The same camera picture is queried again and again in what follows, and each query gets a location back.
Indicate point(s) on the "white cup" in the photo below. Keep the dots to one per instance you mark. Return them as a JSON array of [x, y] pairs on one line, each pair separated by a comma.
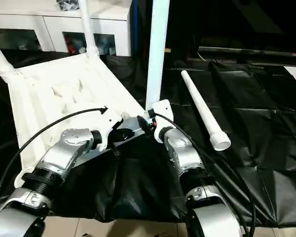
[[112, 51]]

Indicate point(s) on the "black mat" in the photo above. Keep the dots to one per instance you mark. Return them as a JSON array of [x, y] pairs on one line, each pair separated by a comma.
[[261, 111]]

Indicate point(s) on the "white plastic table leg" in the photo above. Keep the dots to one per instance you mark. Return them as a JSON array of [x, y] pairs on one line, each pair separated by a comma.
[[1, 56], [158, 54], [88, 29], [202, 106]]

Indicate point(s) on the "white plastic table top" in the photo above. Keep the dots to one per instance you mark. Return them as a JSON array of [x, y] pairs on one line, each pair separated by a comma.
[[51, 93]]

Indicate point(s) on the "red package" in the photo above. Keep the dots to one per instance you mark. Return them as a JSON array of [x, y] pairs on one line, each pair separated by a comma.
[[70, 44]]

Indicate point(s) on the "white jar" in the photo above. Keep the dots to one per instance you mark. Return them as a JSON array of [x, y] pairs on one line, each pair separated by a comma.
[[82, 51]]

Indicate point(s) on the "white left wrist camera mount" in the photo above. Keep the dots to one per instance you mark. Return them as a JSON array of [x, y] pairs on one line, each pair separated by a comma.
[[111, 123]]

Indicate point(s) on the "black backdrop cloth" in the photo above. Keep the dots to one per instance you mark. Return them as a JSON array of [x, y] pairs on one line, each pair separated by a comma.
[[236, 22]]

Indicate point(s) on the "black flat monitor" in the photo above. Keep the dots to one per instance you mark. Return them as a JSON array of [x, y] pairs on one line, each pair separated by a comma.
[[249, 52]]

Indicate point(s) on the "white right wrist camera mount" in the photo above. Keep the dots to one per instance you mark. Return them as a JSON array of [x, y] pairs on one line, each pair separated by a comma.
[[162, 109]]

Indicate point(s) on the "white glass-door cabinet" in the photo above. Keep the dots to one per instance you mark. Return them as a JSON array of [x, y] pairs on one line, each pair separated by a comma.
[[47, 22]]

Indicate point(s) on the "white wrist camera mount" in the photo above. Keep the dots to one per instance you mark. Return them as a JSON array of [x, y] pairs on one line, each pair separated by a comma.
[[162, 109], [111, 123]]

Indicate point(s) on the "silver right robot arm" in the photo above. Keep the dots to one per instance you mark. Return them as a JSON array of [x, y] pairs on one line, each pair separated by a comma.
[[185, 153]]

